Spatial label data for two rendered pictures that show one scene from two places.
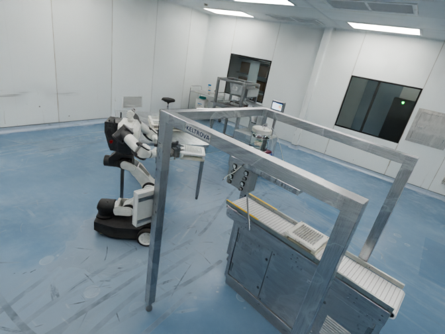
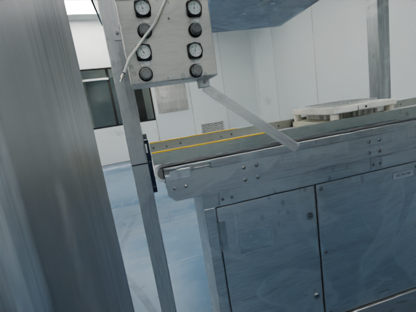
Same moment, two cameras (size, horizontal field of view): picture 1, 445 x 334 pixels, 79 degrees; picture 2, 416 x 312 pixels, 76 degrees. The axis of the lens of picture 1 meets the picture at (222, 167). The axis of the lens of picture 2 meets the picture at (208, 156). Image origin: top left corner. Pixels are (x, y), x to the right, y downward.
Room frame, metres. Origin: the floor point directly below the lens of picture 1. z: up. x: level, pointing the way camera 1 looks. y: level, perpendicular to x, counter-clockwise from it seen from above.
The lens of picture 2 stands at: (1.46, 0.38, 0.96)
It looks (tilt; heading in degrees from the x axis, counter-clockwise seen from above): 10 degrees down; 308
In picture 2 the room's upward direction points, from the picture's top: 9 degrees counter-clockwise
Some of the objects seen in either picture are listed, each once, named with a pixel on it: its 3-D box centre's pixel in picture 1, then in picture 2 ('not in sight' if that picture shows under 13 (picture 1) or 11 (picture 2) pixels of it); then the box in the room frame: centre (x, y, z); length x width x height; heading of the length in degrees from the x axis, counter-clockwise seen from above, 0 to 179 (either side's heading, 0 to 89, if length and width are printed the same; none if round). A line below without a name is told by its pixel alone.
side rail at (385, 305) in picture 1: (293, 244); (361, 120); (1.59, -0.60, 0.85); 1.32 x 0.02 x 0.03; 50
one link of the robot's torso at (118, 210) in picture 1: (124, 207); not in sight; (2.47, 0.96, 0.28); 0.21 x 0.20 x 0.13; 101
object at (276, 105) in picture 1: (274, 118); not in sight; (4.79, -0.75, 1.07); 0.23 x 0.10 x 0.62; 58
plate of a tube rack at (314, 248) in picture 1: (307, 235); (339, 107); (1.67, -0.71, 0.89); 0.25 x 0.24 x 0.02; 140
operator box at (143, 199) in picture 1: (146, 206); not in sight; (1.54, 0.45, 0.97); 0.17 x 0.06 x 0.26; 140
